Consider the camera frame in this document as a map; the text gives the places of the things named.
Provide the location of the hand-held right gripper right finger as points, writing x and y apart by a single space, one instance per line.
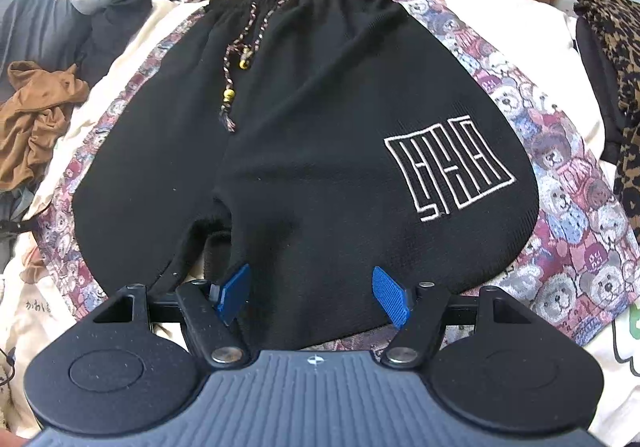
392 297

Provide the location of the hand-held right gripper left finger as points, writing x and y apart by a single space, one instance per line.
234 294

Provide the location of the black shorts bear print trim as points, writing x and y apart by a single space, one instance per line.
310 127

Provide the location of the leopard print garment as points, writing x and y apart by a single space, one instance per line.
620 42

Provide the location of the grey pants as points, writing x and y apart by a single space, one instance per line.
12 217

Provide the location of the brown garment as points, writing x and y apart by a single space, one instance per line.
35 127

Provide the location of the crumpled black garment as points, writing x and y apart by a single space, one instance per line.
115 42

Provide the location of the dark grey pillow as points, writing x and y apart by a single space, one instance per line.
35 22

